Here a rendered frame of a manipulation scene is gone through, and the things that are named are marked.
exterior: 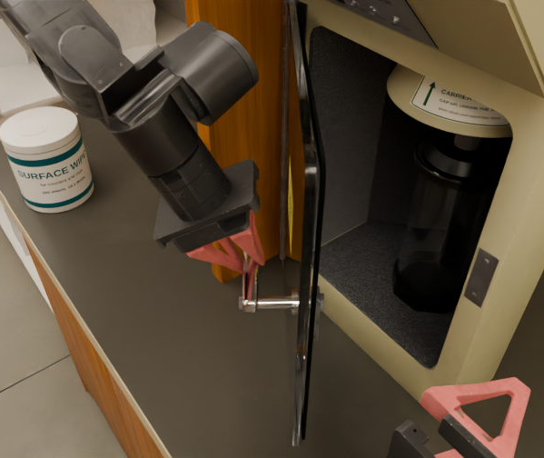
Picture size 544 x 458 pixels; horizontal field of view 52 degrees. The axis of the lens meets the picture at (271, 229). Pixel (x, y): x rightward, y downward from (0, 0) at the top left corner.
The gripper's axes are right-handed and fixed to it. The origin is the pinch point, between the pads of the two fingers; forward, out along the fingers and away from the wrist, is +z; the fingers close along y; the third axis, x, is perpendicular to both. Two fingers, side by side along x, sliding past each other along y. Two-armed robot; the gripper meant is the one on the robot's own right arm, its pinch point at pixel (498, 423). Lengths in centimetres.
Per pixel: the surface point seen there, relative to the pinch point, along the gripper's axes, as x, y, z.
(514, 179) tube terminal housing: 10.9, 11.7, 12.0
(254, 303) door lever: 21.1, 0.6, -8.3
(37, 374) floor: 124, -120, -28
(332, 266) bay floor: 33.2, -18.8, 13.7
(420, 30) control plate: 19.6, 23.1, 7.2
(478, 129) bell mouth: 17.5, 11.9, 15.6
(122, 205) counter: 74, -26, -2
